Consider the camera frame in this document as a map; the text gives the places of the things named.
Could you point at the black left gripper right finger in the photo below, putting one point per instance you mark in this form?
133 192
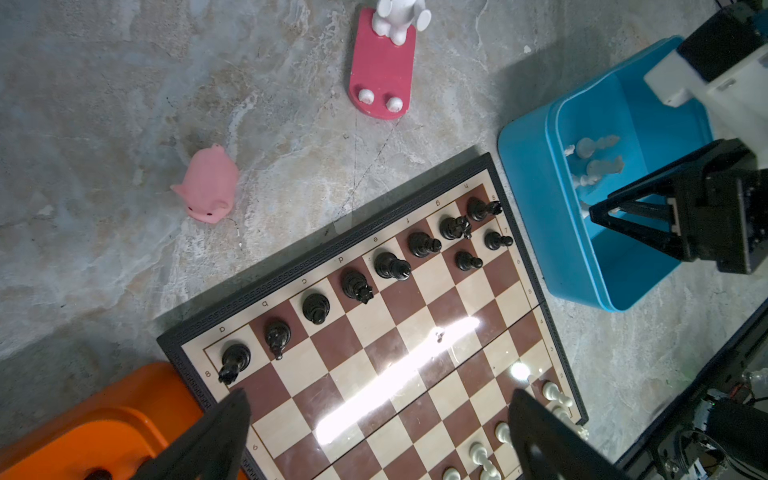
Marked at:
548 449

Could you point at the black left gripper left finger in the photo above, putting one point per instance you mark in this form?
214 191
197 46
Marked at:
212 448

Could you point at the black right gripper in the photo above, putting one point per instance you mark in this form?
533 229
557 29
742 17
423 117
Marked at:
709 205

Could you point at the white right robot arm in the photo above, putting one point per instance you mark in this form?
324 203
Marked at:
723 65

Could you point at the white chess pawn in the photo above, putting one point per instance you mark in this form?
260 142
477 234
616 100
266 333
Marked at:
596 170

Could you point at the folding chess board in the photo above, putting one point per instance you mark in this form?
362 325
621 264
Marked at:
393 351

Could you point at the blue plastic tray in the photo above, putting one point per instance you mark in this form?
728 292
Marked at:
582 261

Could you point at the orange plastic tray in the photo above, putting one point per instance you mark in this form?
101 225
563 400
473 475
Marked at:
111 434

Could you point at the pink pig toy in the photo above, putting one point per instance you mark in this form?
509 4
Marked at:
209 185

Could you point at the white bunny phone stand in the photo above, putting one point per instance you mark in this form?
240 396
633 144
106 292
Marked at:
383 57

